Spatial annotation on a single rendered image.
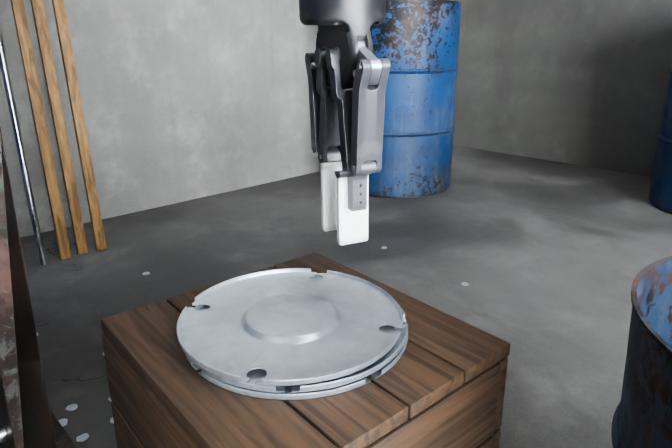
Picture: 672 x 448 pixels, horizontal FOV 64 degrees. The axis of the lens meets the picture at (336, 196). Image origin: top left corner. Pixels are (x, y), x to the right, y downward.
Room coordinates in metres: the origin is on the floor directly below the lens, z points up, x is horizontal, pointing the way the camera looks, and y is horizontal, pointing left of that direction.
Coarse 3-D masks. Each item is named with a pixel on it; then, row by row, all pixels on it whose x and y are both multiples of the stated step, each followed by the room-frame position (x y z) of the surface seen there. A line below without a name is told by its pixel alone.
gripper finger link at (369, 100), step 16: (368, 64) 0.44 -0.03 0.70; (384, 64) 0.44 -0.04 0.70; (368, 80) 0.44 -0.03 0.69; (384, 80) 0.45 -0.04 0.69; (368, 96) 0.44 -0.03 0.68; (384, 96) 0.45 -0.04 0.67; (352, 112) 0.45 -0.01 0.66; (368, 112) 0.45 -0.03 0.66; (352, 128) 0.45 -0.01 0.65; (368, 128) 0.45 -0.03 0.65; (352, 144) 0.45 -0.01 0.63; (368, 144) 0.45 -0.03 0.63; (352, 160) 0.45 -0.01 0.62; (368, 160) 0.45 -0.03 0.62
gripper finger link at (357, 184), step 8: (368, 168) 0.45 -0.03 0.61; (352, 176) 0.47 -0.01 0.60; (360, 176) 0.47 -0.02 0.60; (352, 184) 0.47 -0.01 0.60; (360, 184) 0.47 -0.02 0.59; (352, 192) 0.47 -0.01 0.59; (360, 192) 0.47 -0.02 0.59; (352, 200) 0.47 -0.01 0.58; (360, 200) 0.47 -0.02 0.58; (352, 208) 0.47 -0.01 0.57; (360, 208) 0.47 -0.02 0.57
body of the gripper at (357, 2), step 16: (304, 0) 0.48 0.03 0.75; (320, 0) 0.46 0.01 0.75; (336, 0) 0.46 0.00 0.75; (352, 0) 0.46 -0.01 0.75; (368, 0) 0.47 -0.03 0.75; (384, 0) 0.48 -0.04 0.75; (304, 16) 0.48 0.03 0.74; (320, 16) 0.46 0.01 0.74; (336, 16) 0.46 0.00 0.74; (352, 16) 0.46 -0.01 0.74; (368, 16) 0.47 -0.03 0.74; (384, 16) 0.49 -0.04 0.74; (320, 32) 0.52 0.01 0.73; (336, 32) 0.48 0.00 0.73; (352, 32) 0.46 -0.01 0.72; (368, 32) 0.47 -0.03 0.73; (336, 48) 0.48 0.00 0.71; (352, 48) 0.46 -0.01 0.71; (352, 64) 0.46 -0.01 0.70; (352, 80) 0.47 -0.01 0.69
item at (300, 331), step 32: (224, 288) 0.72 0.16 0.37; (256, 288) 0.72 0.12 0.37; (288, 288) 0.72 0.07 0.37; (320, 288) 0.72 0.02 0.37; (352, 288) 0.72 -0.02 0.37; (192, 320) 0.63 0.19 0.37; (224, 320) 0.63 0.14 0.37; (256, 320) 0.62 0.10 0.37; (288, 320) 0.62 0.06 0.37; (320, 320) 0.62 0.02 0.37; (352, 320) 0.63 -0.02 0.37; (384, 320) 0.63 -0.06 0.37; (192, 352) 0.55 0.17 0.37; (224, 352) 0.55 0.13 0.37; (256, 352) 0.55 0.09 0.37; (288, 352) 0.55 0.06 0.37; (320, 352) 0.55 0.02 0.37; (352, 352) 0.55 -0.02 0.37; (384, 352) 0.55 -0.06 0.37; (288, 384) 0.49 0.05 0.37
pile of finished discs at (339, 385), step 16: (400, 336) 0.60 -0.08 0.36; (400, 352) 0.57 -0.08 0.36; (368, 368) 0.53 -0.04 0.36; (384, 368) 0.54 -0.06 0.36; (224, 384) 0.51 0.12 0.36; (240, 384) 0.50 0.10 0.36; (256, 384) 0.50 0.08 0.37; (304, 384) 0.51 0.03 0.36; (320, 384) 0.50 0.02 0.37; (336, 384) 0.50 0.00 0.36; (352, 384) 0.51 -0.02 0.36
